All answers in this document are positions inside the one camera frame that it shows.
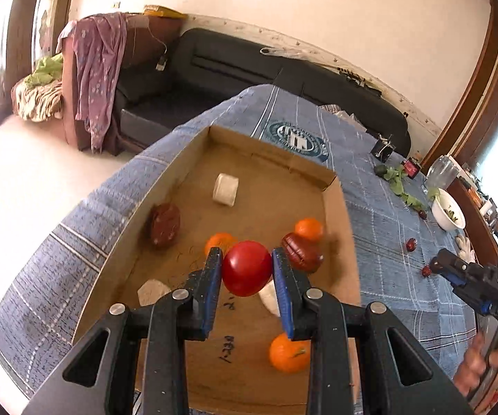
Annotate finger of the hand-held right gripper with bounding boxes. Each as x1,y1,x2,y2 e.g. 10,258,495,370
437,248,484,271
430,257,468,289

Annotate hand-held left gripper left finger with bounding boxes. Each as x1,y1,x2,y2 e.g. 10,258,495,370
22,247,224,415

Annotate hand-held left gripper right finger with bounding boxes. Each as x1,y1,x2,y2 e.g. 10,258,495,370
272,247,474,415

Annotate small white peeled chunk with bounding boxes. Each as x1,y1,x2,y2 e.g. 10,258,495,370
137,279,172,307
258,280,282,317

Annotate red cherry tomato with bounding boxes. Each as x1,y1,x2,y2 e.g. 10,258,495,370
222,241,273,297

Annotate wrinkled red jujube date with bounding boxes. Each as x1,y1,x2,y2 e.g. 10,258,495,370
280,232,324,274

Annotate small orange mandarin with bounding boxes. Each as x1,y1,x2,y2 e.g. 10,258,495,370
204,232,239,258
294,217,324,243
268,333,312,375

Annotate large red jujube date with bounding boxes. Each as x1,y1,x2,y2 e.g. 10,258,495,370
149,202,182,249

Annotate cardboard box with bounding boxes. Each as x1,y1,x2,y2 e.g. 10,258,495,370
72,125,362,404

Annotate large white peeled chunk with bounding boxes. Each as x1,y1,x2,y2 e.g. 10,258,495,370
212,173,240,206

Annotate person's right hand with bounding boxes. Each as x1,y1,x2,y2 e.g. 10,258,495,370
453,331,498,399

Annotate white knit glove green cuff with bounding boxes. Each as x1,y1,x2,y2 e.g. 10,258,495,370
454,233,479,264

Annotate brown wooden panel furniture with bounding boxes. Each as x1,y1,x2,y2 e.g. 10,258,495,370
448,177,498,265

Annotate white bowl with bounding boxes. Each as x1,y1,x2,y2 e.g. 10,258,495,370
431,188,467,231

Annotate clear glass jar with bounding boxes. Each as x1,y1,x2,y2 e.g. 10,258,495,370
422,156,459,195

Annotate blue plaid cloth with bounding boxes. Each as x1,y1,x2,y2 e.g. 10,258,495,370
0,84,480,399

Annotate green leafy vegetables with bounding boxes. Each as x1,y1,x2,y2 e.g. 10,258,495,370
383,166,427,210

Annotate red and black device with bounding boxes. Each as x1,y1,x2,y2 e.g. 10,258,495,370
402,160,423,180

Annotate black charger block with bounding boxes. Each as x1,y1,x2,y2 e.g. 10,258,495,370
372,134,394,160

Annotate black sofa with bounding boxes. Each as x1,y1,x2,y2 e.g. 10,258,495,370
115,28,412,156

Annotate clear plastic bag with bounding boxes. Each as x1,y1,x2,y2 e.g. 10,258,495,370
260,45,315,59

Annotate purple patterned cloth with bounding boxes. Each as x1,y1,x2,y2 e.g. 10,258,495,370
56,13,129,154

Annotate brown armchair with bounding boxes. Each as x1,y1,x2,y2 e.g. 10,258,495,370
61,15,183,156

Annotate beige patterned cloth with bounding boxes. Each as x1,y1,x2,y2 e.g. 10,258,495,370
11,80,65,122

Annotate green cloth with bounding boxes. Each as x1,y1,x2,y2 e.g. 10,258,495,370
24,54,66,87

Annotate yellow envelope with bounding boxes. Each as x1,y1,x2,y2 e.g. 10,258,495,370
143,4,189,20

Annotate white charger cable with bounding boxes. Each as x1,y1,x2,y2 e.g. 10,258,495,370
146,21,168,72

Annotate wall poster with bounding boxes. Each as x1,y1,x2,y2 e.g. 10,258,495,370
32,0,65,55

